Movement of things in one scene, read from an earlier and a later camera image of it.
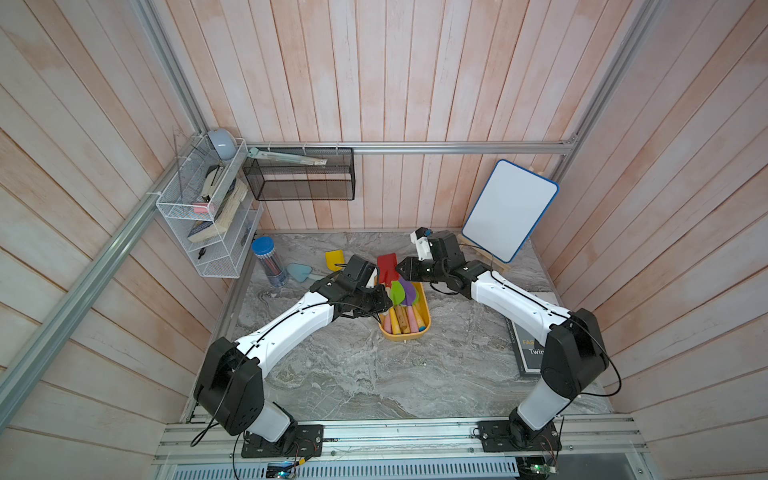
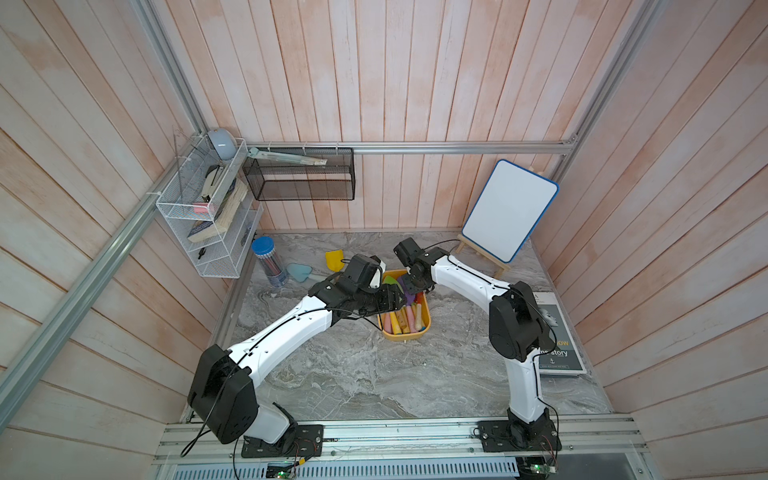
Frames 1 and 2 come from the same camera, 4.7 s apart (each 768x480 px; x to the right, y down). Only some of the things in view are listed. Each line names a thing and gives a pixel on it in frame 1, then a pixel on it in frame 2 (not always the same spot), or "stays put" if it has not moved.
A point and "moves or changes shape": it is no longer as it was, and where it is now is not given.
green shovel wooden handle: x=397 y=296 stays put
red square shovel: x=387 y=269 moves or changes shape
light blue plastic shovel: x=299 y=271 stays put
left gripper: x=381 y=304 stays put
